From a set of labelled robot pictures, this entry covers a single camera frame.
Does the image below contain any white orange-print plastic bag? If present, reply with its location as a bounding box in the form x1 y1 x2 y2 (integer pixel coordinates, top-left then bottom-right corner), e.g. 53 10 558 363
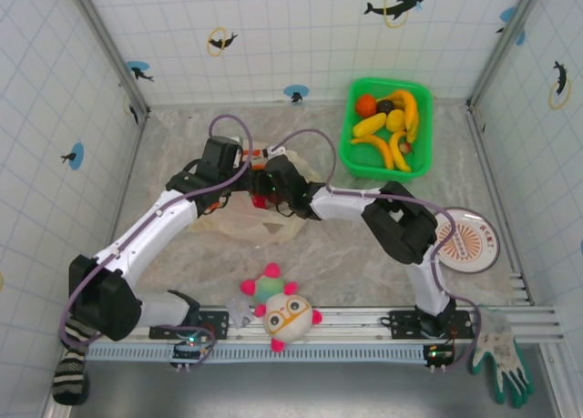
189 147 327 246

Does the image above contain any orange-yellow fake banana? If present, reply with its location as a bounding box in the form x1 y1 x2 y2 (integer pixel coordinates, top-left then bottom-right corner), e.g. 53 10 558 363
350 134 395 169

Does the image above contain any yellow ridged fake fruit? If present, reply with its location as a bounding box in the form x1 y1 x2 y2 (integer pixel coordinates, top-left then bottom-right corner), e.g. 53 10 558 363
353 112 387 138

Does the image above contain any fake orange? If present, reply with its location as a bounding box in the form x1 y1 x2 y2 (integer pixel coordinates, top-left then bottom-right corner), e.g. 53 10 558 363
355 94 378 117

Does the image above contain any yellow fake banana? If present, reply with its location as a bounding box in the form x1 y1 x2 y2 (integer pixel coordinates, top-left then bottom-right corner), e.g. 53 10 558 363
388 129 413 173

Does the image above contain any green plastic basket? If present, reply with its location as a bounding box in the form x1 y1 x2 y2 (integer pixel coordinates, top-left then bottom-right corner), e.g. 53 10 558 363
339 76 434 181

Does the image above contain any blue spot whale sticker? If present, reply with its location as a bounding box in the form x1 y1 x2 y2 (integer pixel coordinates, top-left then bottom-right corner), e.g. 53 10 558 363
282 84 311 104
60 141 86 171
126 60 156 84

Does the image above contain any plush toy with orange glasses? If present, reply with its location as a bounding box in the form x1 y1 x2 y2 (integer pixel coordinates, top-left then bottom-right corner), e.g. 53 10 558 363
240 261 323 354

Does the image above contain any small grey card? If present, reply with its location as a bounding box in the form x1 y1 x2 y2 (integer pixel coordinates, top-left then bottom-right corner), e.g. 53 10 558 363
225 296 255 331

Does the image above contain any long curved orange-yellow banana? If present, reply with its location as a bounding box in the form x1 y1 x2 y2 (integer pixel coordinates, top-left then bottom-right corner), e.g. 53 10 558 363
386 88 420 144

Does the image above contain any small controller board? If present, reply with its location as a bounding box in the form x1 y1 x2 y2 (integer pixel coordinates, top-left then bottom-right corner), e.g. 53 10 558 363
170 335 218 372
422 342 456 373

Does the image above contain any round white orange-print plate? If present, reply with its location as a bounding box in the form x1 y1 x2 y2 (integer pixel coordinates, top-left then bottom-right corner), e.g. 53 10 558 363
432 206 501 275

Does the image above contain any green white work glove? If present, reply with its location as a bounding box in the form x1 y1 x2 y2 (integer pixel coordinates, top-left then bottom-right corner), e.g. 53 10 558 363
468 305 535 409

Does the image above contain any black white striped sock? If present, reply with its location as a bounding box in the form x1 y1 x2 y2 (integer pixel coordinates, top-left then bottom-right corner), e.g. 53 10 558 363
51 315 99 406

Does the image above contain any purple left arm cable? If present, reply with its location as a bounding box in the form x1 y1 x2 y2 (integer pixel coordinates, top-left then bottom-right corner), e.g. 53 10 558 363
58 113 256 369

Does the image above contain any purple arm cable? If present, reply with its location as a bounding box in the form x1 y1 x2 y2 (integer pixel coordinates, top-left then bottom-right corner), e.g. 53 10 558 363
58 113 256 369
271 128 483 372

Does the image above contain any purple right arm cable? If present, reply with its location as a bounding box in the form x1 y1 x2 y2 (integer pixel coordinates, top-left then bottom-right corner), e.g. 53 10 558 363
271 128 483 372

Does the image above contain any aluminium side rail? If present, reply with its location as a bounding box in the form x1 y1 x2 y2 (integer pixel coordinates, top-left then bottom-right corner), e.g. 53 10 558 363
108 111 149 255
466 103 534 306

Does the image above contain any yellow ring whale sticker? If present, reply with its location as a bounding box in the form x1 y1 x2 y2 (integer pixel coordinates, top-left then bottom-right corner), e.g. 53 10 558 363
547 60 573 111
121 93 140 127

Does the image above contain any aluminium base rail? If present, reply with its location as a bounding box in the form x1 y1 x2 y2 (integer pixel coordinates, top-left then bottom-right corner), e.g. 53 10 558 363
88 304 566 346

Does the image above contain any grey slotted cable duct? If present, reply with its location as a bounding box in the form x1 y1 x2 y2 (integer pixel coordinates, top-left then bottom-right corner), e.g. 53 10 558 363
85 344 432 363

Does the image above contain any aluminium corner post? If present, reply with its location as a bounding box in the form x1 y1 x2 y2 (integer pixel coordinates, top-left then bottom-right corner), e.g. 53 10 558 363
66 0 151 118
466 0 550 112

